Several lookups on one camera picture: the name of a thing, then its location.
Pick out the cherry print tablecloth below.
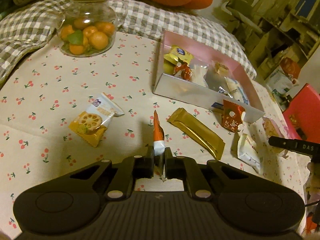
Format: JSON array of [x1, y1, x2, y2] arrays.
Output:
[[1, 33, 304, 239]]

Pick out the red foil candy packet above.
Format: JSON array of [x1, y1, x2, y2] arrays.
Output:
[[173, 62, 193, 81]]

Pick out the grey checkered blanket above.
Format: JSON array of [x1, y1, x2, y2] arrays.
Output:
[[1, 0, 257, 85]]

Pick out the lotus root chip packet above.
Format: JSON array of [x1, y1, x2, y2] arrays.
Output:
[[69, 93, 125, 147]]

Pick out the white blue snack packet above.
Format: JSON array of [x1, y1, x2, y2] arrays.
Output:
[[225, 77, 249, 105]]

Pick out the white office chair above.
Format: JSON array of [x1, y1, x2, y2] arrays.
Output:
[[217, 0, 263, 35]]

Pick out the gold bar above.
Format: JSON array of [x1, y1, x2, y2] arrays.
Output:
[[167, 108, 225, 160]]

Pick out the small dark candy wrapper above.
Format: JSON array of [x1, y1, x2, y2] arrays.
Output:
[[218, 86, 230, 96]]

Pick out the glass jar with wooden lid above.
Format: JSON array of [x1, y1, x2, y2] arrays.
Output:
[[57, 0, 120, 57]]

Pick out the orange white snack sachet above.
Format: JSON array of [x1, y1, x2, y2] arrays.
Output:
[[153, 110, 165, 182]]

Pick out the yellow snack packet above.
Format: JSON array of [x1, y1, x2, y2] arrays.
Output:
[[164, 46, 194, 64]]

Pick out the small brown cake packet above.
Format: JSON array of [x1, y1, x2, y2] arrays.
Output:
[[214, 62, 229, 76]]

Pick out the pink silver cardboard box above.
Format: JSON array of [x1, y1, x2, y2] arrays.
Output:
[[153, 30, 265, 123]]

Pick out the clear white candy bag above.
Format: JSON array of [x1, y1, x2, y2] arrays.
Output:
[[190, 64, 208, 87]]

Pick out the red plastic chair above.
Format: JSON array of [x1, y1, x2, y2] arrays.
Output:
[[283, 83, 319, 144]]

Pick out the white printed bag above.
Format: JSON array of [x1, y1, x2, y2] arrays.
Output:
[[265, 57, 301, 96]]

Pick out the pink biscuit packet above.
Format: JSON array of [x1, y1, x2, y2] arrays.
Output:
[[262, 116, 284, 154]]

